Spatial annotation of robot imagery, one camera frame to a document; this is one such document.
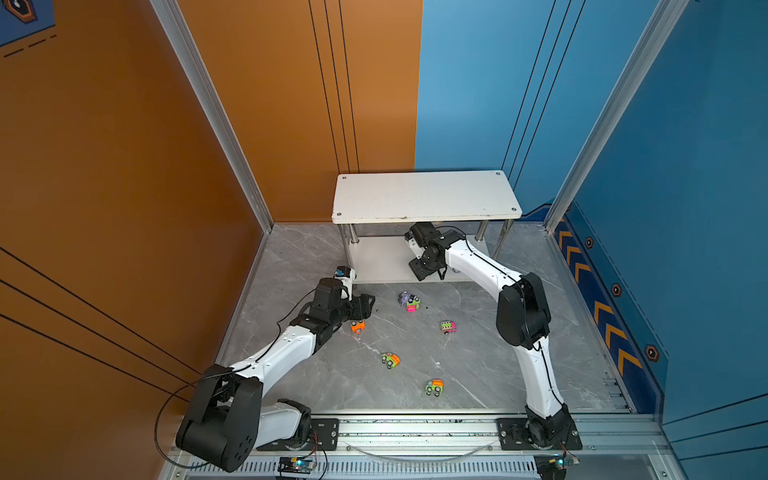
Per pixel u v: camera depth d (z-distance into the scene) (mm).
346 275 775
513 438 725
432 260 712
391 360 833
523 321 582
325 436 740
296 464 709
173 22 705
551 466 706
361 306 773
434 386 790
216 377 429
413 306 943
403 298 961
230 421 414
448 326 892
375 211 762
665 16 698
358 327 895
